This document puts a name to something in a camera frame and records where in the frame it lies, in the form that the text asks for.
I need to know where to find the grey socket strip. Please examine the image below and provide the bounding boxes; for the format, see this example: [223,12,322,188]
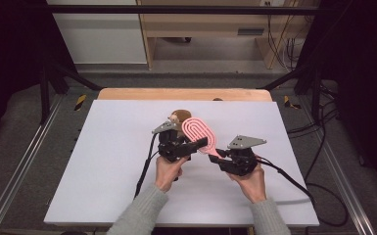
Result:
[237,28,265,36]

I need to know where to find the white cabinet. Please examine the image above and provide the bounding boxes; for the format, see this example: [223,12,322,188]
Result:
[45,0,148,66]

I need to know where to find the black frame strut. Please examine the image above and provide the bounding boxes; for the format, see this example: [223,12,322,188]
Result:
[38,60,104,125]
[259,62,323,125]

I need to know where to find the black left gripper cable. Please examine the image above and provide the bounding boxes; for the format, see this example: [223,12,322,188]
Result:
[133,132,161,200]

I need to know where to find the black horizontal frame bar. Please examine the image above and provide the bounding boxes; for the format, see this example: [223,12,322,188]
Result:
[50,4,321,16]

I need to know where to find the metal floor rail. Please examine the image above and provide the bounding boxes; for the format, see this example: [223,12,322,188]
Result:
[298,96,377,235]
[0,94,64,235]

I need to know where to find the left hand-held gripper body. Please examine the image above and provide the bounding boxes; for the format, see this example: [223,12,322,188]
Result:
[152,120,194,164]

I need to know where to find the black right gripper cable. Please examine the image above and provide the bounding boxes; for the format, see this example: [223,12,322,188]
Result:
[258,157,350,228]

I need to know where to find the person's left hand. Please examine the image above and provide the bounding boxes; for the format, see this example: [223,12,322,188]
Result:
[154,155,192,193]

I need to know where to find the yellow black tape marker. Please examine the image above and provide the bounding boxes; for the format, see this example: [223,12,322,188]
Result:
[283,95,303,111]
[73,94,88,112]

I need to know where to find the hanging black cables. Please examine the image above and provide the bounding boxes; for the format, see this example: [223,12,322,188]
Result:
[264,1,309,71]

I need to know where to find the wooden table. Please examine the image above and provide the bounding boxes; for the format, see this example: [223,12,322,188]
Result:
[97,87,273,103]

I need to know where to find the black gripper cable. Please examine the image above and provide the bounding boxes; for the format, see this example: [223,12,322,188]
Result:
[258,157,350,228]
[133,132,161,200]

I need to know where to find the pink hairbrush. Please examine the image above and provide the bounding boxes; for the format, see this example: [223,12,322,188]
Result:
[180,117,225,160]

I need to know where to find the person's right hand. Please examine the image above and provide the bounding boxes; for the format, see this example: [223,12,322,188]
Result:
[225,156,268,205]

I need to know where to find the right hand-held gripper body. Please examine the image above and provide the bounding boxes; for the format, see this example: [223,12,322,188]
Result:
[217,134,268,177]

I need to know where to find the black floor cables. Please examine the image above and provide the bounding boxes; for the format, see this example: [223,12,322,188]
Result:
[287,81,341,182]

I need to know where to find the light wooden desk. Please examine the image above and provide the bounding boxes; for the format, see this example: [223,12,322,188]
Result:
[136,0,321,71]

